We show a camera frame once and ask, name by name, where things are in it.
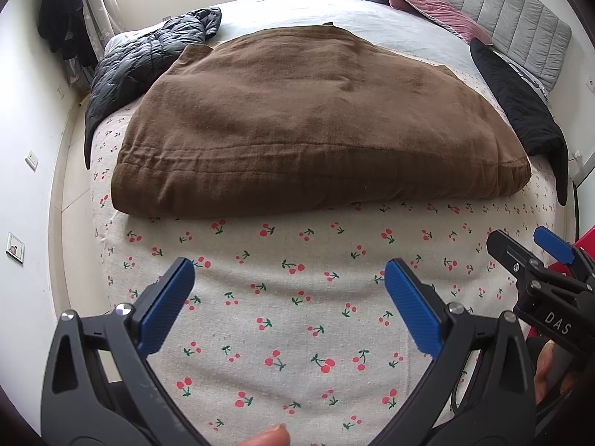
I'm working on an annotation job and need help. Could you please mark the grey quilted headboard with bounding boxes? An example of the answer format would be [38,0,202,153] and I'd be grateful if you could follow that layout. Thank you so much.
[402,0,572,91]

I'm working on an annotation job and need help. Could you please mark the brown coat with fur collar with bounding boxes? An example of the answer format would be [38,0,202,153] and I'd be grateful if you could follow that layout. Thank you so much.
[110,24,532,218]

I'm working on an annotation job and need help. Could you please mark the white patterned curtain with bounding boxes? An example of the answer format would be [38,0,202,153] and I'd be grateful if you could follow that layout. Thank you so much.
[70,0,124,70]

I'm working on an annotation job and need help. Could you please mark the red garment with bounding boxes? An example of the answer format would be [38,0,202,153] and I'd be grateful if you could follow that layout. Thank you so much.
[525,237,595,340]

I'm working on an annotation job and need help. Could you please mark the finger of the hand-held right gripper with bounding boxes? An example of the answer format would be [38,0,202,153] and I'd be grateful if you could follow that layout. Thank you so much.
[486,229,542,289]
[534,227,595,289]

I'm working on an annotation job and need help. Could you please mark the black quilted garment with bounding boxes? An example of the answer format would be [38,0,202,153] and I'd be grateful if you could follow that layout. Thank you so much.
[469,38,569,206]

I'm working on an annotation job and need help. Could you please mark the wall switch with sticker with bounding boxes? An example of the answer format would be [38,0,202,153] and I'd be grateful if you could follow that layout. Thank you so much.
[6,231,25,265]

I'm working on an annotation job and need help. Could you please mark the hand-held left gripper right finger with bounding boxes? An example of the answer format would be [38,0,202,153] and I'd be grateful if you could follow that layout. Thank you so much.
[372,258,535,446]

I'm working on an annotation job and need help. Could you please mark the dark blue puffer jacket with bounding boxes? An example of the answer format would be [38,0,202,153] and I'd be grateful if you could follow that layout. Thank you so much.
[84,7,223,170]

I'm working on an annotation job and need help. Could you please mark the navy patterned pillow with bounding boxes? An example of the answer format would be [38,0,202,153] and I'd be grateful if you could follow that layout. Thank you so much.
[493,49,554,103]

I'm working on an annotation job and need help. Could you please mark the dark hanging clothes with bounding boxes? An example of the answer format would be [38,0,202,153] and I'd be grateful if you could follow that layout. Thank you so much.
[37,0,98,72]

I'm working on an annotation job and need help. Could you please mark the bed with cherry print sheet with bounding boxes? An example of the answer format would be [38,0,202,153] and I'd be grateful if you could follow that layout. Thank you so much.
[86,0,577,446]

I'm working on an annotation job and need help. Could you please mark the person's right hand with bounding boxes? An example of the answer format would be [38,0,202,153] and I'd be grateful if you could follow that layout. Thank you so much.
[534,346,565,405]

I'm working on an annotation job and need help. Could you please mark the person's left hand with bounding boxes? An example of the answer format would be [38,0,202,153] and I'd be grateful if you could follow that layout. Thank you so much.
[242,425,291,446]

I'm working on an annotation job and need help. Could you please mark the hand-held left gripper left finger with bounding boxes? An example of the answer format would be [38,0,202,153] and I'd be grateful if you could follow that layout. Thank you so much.
[41,256,210,446]

